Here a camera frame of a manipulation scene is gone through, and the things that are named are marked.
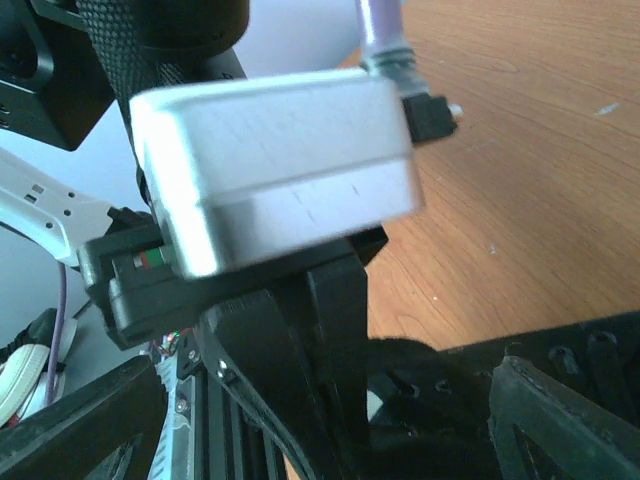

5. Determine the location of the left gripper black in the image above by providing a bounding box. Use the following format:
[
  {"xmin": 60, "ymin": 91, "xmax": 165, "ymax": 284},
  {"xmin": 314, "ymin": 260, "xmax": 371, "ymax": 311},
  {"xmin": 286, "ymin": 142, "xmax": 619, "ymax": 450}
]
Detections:
[{"xmin": 78, "ymin": 207, "xmax": 388, "ymax": 479}]

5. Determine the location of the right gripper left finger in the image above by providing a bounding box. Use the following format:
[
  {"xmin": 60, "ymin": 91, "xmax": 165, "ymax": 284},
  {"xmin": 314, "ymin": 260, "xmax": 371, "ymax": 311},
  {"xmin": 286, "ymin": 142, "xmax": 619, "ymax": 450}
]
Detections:
[{"xmin": 1, "ymin": 356, "xmax": 165, "ymax": 479}]

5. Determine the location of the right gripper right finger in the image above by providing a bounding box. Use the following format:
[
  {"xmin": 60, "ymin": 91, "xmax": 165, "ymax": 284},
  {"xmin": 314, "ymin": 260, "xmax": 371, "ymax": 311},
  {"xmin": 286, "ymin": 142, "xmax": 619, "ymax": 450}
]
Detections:
[{"xmin": 489, "ymin": 356, "xmax": 639, "ymax": 479}]

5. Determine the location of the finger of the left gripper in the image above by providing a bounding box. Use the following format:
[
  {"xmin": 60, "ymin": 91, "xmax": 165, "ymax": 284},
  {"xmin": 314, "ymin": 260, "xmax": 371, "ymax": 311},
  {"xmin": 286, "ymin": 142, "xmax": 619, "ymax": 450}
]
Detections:
[{"xmin": 305, "ymin": 257, "xmax": 370, "ymax": 479}]

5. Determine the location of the black canvas shoe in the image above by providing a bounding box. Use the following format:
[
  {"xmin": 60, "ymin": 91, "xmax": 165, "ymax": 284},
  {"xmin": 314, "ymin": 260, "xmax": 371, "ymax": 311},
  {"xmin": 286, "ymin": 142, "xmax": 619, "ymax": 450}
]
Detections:
[{"xmin": 364, "ymin": 309, "xmax": 640, "ymax": 480}]

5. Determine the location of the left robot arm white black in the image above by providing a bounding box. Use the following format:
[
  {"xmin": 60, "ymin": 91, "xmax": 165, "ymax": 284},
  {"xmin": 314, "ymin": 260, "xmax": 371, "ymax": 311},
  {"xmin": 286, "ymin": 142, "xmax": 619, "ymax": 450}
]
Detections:
[{"xmin": 1, "ymin": 1, "xmax": 388, "ymax": 479}]

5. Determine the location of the white sneaker in background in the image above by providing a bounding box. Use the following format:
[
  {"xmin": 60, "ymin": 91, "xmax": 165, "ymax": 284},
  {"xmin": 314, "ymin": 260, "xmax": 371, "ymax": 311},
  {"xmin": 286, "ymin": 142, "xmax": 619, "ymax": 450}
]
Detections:
[{"xmin": 1, "ymin": 308, "xmax": 57, "ymax": 427}]

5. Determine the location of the light blue cable duct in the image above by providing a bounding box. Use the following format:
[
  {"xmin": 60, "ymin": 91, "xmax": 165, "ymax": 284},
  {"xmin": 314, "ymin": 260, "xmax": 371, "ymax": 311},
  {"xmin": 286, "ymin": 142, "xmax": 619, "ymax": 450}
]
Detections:
[{"xmin": 148, "ymin": 357, "xmax": 195, "ymax": 480}]

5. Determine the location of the black aluminium frame base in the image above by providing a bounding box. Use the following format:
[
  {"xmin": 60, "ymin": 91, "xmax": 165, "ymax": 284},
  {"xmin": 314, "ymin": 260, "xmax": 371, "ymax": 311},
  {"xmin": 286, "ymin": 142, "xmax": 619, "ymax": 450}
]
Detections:
[{"xmin": 172, "ymin": 330, "xmax": 288, "ymax": 479}]

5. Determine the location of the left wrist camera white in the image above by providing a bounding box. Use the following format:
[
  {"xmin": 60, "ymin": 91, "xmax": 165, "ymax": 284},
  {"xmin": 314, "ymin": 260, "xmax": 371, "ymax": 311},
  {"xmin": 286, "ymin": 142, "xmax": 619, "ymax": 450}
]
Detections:
[{"xmin": 130, "ymin": 68, "xmax": 424, "ymax": 279}]

